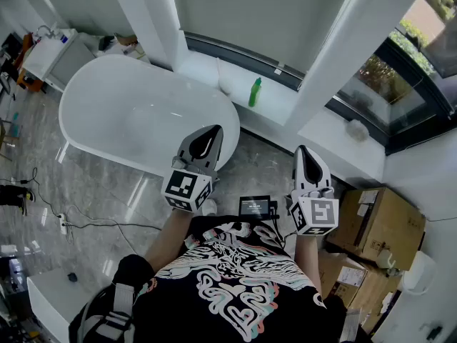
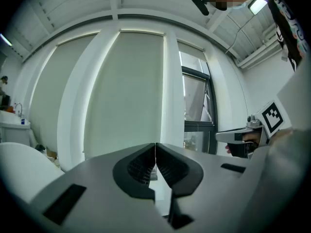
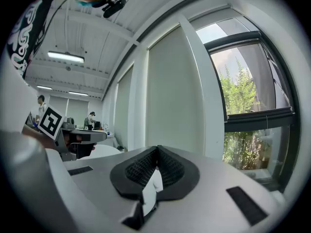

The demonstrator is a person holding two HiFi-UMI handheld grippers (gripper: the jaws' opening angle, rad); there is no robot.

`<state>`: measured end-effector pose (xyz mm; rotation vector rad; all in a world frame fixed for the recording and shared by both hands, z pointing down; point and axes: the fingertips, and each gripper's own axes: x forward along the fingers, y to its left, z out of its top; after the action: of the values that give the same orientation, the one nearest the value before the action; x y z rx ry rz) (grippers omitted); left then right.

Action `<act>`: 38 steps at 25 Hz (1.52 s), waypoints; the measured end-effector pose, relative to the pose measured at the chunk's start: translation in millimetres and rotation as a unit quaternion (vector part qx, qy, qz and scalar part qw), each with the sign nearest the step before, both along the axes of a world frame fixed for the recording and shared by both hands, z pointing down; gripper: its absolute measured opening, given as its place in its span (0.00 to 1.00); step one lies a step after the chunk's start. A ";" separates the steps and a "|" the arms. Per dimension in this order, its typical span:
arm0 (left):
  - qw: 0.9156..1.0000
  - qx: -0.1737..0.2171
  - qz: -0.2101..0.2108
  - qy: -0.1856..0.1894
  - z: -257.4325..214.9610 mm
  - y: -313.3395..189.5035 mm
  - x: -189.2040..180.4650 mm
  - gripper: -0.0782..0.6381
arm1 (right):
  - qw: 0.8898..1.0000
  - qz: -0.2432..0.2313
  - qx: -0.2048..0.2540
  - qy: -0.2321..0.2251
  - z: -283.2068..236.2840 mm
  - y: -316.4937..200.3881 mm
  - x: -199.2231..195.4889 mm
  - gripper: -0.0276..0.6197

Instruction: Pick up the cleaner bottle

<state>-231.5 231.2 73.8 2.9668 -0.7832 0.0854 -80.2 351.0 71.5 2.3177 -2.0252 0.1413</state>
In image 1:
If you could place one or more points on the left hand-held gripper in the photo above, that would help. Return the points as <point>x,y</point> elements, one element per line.
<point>185,189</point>

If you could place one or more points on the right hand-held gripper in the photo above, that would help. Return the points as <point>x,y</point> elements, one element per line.
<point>321,213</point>

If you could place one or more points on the green plastic bottle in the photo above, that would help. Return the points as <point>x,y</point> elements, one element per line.
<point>254,93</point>

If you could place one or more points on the person's left forearm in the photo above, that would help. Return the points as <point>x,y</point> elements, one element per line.
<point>171,238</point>

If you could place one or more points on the person's right forearm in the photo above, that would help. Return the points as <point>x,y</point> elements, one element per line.
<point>307,263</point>

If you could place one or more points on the white shoe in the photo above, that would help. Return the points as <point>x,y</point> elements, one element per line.
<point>210,207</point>

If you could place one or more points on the black screen device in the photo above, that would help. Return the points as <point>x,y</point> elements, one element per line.
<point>255,206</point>

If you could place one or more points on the grey fluffy ball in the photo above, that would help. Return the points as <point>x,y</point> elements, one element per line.
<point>356,130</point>

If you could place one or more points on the white round ornament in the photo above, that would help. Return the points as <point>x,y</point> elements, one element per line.
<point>225,86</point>

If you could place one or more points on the white bathtub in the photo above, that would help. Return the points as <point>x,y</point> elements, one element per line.
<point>143,102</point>

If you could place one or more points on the large cardboard box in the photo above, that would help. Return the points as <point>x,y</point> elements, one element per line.
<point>382,227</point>

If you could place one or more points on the cardboard box with white label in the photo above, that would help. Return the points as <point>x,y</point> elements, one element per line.
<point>339,273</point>

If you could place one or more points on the white blind tag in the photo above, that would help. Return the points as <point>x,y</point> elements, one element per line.
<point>278,71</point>

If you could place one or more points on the large glass window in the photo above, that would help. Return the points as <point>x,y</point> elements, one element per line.
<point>392,84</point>

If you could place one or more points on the white roller blind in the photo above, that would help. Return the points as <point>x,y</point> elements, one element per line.
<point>257,16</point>

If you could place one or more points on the black printed t-shirt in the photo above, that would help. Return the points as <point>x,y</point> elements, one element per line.
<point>228,291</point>

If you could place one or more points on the white rounded appliance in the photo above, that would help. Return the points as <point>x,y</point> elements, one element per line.
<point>419,272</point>

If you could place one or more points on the white power strip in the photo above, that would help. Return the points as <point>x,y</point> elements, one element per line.
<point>63,223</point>

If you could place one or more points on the white vanity cabinet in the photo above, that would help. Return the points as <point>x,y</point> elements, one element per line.
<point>53,61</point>

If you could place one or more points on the orange stool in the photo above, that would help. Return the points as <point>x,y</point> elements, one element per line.
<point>30,82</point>

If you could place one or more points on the small black object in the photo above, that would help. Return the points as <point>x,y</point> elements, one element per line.
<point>72,277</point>

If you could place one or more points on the chrome faucet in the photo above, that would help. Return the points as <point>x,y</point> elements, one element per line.
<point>44,31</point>

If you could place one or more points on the white side table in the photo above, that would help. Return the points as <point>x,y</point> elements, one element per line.
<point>50,298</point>

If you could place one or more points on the black window frame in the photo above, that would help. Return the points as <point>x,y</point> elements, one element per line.
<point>232,54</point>

